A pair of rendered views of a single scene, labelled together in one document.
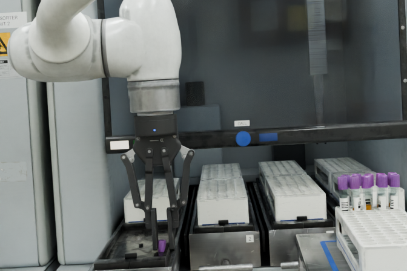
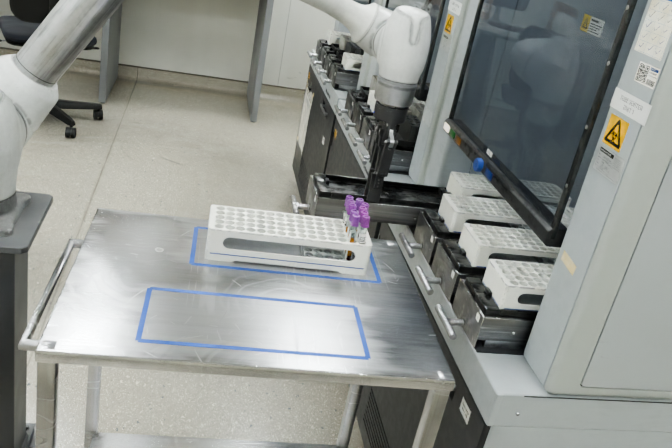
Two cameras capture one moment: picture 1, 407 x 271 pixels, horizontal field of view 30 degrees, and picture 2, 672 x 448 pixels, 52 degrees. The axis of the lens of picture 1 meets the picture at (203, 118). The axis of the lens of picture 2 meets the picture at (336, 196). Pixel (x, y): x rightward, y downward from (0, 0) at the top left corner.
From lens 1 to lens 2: 1.66 m
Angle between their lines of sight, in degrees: 75
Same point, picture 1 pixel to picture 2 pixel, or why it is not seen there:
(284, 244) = (438, 259)
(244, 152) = not seen: outside the picture
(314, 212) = (470, 253)
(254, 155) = not seen: outside the picture
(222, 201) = (448, 203)
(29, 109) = (443, 78)
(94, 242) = not seen: hidden behind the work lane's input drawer
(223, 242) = (425, 230)
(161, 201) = (458, 186)
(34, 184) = (429, 132)
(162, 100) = (378, 92)
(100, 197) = (440, 161)
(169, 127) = (380, 114)
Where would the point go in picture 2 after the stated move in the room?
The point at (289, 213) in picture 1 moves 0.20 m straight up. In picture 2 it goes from (462, 242) to (488, 155)
